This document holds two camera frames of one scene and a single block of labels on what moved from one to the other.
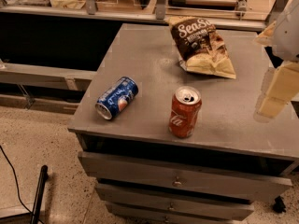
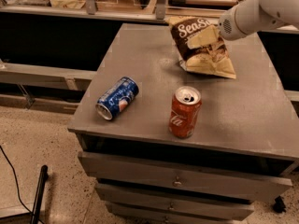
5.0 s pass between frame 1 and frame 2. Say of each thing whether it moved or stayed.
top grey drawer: stayed
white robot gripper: moved
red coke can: stayed
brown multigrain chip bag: stayed
